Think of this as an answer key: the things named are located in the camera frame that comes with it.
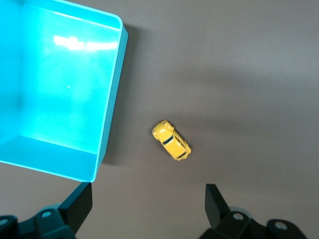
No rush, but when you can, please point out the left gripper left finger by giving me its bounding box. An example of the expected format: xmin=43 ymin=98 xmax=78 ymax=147
xmin=0 ymin=182 xmax=94 ymax=239

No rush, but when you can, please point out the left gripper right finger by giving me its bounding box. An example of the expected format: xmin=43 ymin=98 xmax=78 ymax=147
xmin=199 ymin=183 xmax=308 ymax=239

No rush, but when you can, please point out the yellow beetle toy car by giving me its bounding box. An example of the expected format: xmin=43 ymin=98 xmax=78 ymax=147
xmin=151 ymin=119 xmax=192 ymax=162

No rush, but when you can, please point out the teal plastic bin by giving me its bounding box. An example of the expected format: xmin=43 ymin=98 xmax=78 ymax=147
xmin=0 ymin=0 xmax=130 ymax=183

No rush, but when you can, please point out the brown table mat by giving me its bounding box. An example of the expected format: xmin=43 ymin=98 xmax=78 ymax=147
xmin=0 ymin=0 xmax=319 ymax=239

